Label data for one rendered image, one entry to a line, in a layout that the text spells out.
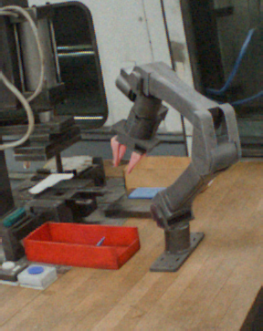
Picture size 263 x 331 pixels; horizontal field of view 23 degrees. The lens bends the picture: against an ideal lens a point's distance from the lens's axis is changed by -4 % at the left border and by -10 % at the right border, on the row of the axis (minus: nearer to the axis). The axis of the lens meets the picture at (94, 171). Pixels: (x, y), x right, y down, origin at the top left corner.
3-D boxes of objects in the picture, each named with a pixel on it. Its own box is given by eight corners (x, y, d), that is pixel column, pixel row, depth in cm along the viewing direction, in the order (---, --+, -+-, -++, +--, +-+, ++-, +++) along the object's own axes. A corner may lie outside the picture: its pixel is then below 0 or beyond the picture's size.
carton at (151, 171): (203, 196, 189) (200, 170, 187) (126, 195, 201) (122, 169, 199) (215, 181, 200) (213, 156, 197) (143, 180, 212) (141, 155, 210)
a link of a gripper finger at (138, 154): (116, 158, 161) (130, 123, 156) (142, 173, 159) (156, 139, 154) (102, 167, 155) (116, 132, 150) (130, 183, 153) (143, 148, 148)
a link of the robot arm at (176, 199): (148, 202, 154) (203, 137, 126) (172, 193, 157) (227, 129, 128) (159, 226, 152) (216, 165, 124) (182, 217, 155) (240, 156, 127)
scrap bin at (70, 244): (118, 270, 151) (115, 247, 149) (27, 261, 163) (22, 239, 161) (141, 248, 161) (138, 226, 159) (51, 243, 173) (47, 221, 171)
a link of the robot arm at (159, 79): (127, 61, 141) (212, 127, 120) (161, 56, 145) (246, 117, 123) (126, 108, 148) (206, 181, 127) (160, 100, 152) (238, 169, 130)
